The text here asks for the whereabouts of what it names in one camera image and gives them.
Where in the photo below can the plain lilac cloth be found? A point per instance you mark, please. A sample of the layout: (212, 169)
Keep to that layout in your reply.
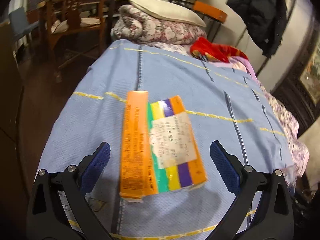
(238, 63)

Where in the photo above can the wooden armchair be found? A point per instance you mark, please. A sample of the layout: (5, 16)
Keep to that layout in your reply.
(59, 18)

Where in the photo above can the white pillow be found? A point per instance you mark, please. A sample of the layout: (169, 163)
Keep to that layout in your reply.
(168, 11)

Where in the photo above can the folded floral maroon quilt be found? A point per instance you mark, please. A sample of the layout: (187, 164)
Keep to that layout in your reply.
(140, 27)

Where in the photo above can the orange rainbow medicine box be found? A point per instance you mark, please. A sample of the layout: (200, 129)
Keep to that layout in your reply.
(158, 150)

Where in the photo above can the light blue bed sheet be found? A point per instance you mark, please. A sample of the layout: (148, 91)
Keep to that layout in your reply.
(223, 104)

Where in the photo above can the black jacket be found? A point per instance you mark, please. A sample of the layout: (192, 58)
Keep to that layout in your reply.
(265, 21)

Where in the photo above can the red patterned blanket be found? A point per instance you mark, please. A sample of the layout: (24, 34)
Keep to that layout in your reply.
(213, 51)

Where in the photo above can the blue chair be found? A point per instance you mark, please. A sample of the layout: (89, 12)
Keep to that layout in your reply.
(20, 24)

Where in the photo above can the framed landscape painting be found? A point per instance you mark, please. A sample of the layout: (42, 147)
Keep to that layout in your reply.
(310, 77)

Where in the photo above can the purple floral quilt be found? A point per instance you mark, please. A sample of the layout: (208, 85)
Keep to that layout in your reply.
(299, 152)

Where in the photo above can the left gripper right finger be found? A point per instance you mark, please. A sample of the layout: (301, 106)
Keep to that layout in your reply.
(273, 218)

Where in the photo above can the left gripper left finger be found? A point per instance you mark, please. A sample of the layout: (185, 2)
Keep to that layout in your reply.
(46, 218)

